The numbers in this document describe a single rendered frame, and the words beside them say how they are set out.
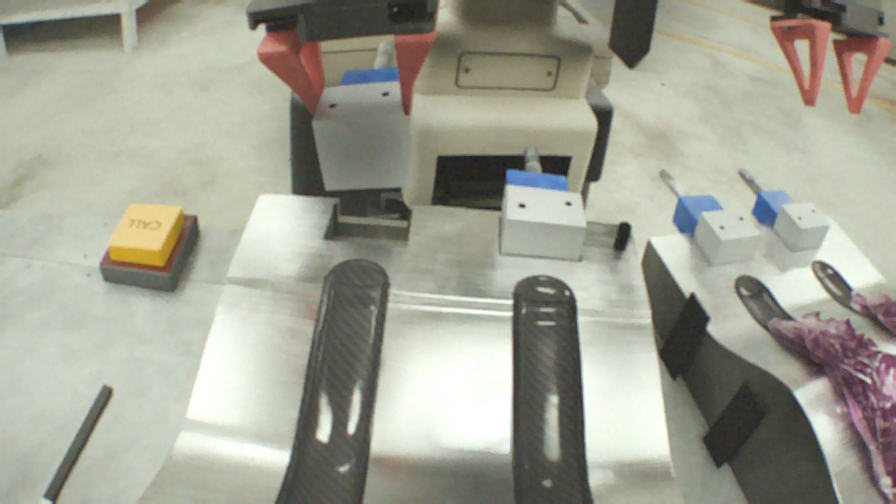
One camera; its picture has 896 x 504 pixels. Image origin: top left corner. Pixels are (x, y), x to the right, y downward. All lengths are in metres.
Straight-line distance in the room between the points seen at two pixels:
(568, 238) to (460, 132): 0.37
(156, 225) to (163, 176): 1.69
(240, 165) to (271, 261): 1.79
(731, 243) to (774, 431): 0.18
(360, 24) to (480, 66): 0.45
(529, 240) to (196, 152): 1.98
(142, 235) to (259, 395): 0.24
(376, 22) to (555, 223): 0.17
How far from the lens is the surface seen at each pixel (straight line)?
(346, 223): 0.47
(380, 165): 0.40
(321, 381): 0.36
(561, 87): 0.82
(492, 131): 0.78
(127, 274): 0.56
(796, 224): 0.60
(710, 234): 0.53
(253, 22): 0.35
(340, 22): 0.34
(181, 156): 2.33
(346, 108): 0.39
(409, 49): 0.34
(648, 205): 2.18
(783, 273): 0.57
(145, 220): 0.57
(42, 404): 0.51
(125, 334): 0.53
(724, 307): 0.50
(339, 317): 0.39
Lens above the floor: 1.16
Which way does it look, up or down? 39 degrees down
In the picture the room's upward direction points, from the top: 6 degrees clockwise
